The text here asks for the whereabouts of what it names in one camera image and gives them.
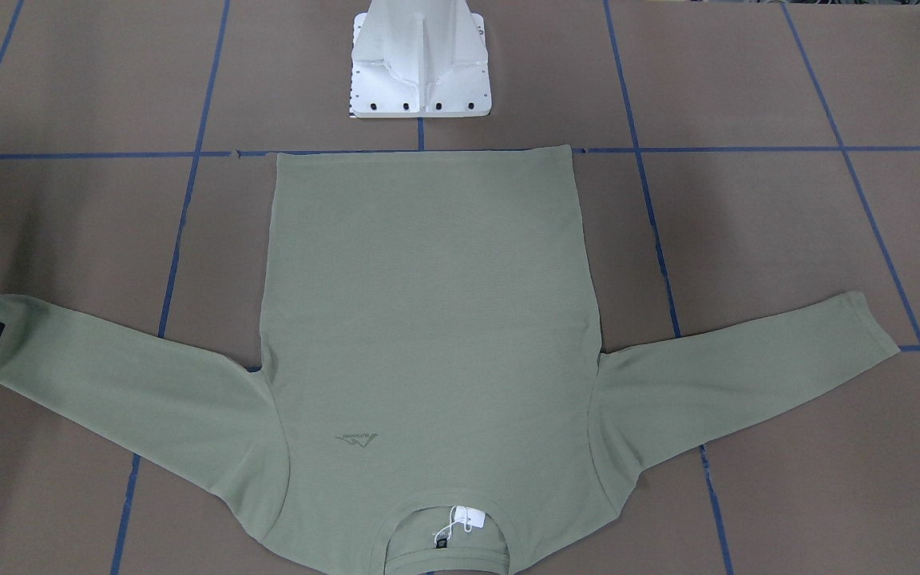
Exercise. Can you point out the olive green long-sleeve shirt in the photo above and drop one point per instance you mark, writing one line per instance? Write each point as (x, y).
(430, 338)

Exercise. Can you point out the white paper garment tag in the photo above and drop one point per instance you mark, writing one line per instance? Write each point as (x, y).
(467, 518)

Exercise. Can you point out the white central pedestal column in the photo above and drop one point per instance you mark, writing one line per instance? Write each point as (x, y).
(419, 60)

